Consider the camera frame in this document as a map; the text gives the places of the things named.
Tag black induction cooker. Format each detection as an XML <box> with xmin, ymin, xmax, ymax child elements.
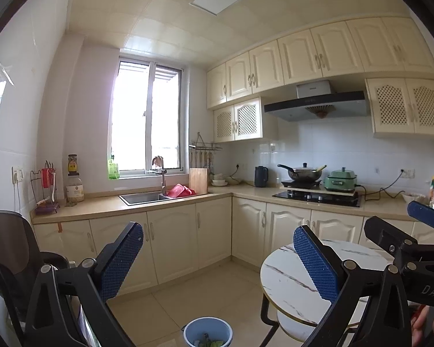
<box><xmin>281</xmin><ymin>180</ymin><xmax>322</xmax><ymax>189</ymax></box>

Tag frying pan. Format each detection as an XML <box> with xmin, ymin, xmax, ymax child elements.
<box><xmin>277</xmin><ymin>163</ymin><xmax>324</xmax><ymax>182</ymax></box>

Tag knife rack with knives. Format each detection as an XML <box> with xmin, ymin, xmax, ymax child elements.
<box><xmin>30</xmin><ymin>161</ymin><xmax>60</xmax><ymax>215</ymax></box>

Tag kitchen faucet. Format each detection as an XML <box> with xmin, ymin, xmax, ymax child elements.
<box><xmin>151</xmin><ymin>155</ymin><xmax>168</xmax><ymax>196</ymax></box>

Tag green dish soap bottle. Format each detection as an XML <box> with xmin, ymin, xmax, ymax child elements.
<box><xmin>108</xmin><ymin>155</ymin><xmax>121</xmax><ymax>180</ymax></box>

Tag white bowl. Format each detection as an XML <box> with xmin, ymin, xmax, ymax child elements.
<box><xmin>401</xmin><ymin>191</ymin><xmax>427</xmax><ymax>203</ymax></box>

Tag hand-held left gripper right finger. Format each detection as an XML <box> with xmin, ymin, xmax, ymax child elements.
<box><xmin>293</xmin><ymin>225</ymin><xmax>413</xmax><ymax>347</ymax></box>

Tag black power cable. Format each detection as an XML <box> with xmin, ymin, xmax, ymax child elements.
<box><xmin>354</xmin><ymin>171</ymin><xmax>407</xmax><ymax>201</ymax></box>

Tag wall utensil rack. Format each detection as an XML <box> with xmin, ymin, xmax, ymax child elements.
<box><xmin>189</xmin><ymin>132</ymin><xmax>222</xmax><ymax>169</ymax></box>

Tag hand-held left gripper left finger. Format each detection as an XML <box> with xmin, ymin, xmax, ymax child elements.
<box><xmin>23</xmin><ymin>221</ymin><xmax>144</xmax><ymax>347</ymax></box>

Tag red plastic basket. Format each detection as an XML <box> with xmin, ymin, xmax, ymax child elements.
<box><xmin>166</xmin><ymin>184</ymin><xmax>198</xmax><ymax>199</ymax></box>

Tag green electric cooker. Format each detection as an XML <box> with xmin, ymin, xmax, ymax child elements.
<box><xmin>323</xmin><ymin>167</ymin><xmax>357</xmax><ymax>193</ymax></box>

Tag cream kitchen cabinets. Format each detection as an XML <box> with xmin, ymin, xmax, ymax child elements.
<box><xmin>205</xmin><ymin>16</ymin><xmax>434</xmax><ymax>143</ymax></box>
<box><xmin>31</xmin><ymin>184</ymin><xmax>434</xmax><ymax>297</ymax></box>

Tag dark chair with white shell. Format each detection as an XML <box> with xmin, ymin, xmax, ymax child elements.
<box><xmin>0</xmin><ymin>210</ymin><xmax>84</xmax><ymax>347</ymax></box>

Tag glass jar with label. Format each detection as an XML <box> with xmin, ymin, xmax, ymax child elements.
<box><xmin>65</xmin><ymin>175</ymin><xmax>85</xmax><ymax>205</ymax></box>

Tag blue-grey trash bin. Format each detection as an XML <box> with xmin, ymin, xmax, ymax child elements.
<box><xmin>183</xmin><ymin>317</ymin><xmax>234</xmax><ymax>347</ymax></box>

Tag kettle power cable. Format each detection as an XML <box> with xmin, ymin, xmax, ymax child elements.
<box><xmin>226</xmin><ymin>168</ymin><xmax>255</xmax><ymax>187</ymax></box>

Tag black electric kettle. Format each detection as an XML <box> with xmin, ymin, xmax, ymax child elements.
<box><xmin>254</xmin><ymin>165</ymin><xmax>269</xmax><ymax>189</ymax></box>

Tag kitchen window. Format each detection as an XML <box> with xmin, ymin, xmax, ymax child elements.
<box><xmin>108</xmin><ymin>56</ymin><xmax>185</xmax><ymax>178</ymax></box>

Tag range hood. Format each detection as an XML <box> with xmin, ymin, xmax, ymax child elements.
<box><xmin>263</xmin><ymin>80</ymin><xmax>371</xmax><ymax>122</ymax></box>

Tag cream upper kitchen cabinets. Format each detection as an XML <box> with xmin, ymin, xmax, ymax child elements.
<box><xmin>205</xmin><ymin>16</ymin><xmax>434</xmax><ymax>143</ymax></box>

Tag black gas stove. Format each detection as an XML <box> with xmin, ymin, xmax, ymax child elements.
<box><xmin>272</xmin><ymin>190</ymin><xmax>363</xmax><ymax>208</ymax></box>

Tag wooden cutting board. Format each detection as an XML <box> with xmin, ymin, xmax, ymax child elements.
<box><xmin>189</xmin><ymin>167</ymin><xmax>209</xmax><ymax>193</ymax></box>

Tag person's right hand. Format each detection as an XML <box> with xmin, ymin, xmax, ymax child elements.
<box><xmin>410</xmin><ymin>304</ymin><xmax>434</xmax><ymax>347</ymax></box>

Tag steel kitchen sink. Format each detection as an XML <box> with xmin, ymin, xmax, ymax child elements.
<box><xmin>119</xmin><ymin>192</ymin><xmax>174</xmax><ymax>205</ymax></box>

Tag round marble table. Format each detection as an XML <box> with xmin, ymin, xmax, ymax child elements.
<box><xmin>260</xmin><ymin>239</ymin><xmax>395</xmax><ymax>347</ymax></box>

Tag cream lower kitchen cabinets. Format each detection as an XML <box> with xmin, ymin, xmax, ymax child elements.
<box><xmin>31</xmin><ymin>184</ymin><xmax>434</xmax><ymax>297</ymax></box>

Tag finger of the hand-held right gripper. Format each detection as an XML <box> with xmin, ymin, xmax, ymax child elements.
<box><xmin>363</xmin><ymin>216</ymin><xmax>425</xmax><ymax>273</ymax></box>
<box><xmin>407</xmin><ymin>200</ymin><xmax>434</xmax><ymax>230</ymax></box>

